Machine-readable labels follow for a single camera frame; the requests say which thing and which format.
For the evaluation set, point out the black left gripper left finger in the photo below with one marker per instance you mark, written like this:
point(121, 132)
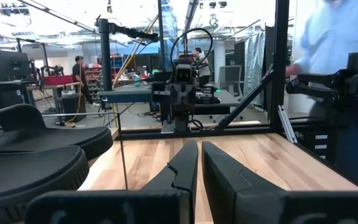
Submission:
point(179, 174)

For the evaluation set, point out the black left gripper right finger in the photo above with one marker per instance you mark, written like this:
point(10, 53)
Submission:
point(225, 183)

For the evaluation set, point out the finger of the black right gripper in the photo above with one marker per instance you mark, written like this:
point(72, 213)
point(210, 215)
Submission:
point(189, 98)
point(177, 98)

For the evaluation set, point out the black rubber slide sandal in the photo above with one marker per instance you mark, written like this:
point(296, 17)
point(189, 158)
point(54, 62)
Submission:
point(26, 171)
point(57, 140)

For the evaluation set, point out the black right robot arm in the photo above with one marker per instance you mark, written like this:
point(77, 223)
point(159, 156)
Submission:
point(160, 93)

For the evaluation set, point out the person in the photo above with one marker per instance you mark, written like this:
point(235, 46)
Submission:
point(204, 70)
point(79, 71)
point(337, 37)

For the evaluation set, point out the gray office chair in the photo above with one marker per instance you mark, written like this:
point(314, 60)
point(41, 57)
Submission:
point(230, 77)

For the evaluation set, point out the gray desk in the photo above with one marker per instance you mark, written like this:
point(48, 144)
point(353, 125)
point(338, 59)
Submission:
point(126, 95)

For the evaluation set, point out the gray curtain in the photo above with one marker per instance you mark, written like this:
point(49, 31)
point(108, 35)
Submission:
point(255, 62)

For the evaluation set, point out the black stand pole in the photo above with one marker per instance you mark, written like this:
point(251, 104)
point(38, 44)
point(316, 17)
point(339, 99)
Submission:
point(105, 56)

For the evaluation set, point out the silver aluminium bar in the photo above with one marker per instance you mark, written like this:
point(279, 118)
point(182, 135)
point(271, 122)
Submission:
point(286, 124)

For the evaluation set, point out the black bin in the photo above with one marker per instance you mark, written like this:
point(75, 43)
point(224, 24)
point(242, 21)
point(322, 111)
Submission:
point(73, 107)

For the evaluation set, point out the red bin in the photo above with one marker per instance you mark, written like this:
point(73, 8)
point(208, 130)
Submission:
point(57, 80)

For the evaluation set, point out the dark drawer cabinet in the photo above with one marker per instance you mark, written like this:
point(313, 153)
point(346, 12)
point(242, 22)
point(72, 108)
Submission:
point(353, 155)

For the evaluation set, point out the black monitor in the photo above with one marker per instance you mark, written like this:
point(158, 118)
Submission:
point(11, 65)

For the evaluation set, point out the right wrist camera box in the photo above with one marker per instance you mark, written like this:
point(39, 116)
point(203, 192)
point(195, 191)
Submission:
point(183, 74)

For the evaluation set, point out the black metal rig frame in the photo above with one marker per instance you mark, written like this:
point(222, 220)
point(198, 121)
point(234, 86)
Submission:
point(280, 62)

